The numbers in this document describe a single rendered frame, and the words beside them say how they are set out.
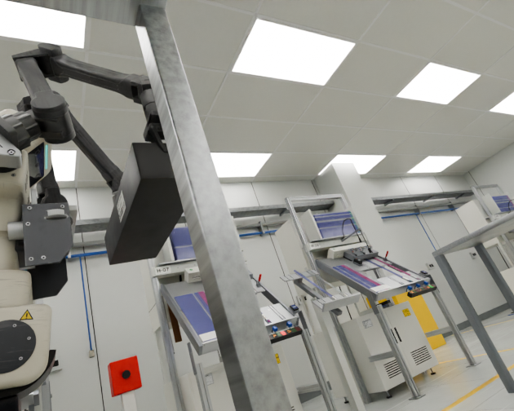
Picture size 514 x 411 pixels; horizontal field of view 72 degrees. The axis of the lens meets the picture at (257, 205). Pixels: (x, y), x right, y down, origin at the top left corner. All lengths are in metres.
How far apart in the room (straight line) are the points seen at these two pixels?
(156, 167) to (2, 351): 0.50
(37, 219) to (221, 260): 0.76
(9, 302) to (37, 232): 0.16
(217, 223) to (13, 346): 0.69
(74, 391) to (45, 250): 3.06
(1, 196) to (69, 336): 3.04
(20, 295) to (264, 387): 0.75
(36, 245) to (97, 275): 3.24
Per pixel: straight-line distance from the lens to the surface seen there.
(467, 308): 2.39
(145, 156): 0.95
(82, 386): 3.97
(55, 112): 1.01
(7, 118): 1.01
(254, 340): 0.27
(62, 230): 0.99
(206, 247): 0.28
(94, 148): 1.51
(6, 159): 0.98
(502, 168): 9.57
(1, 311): 0.95
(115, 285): 4.18
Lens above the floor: 0.53
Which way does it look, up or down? 23 degrees up
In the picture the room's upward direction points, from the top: 20 degrees counter-clockwise
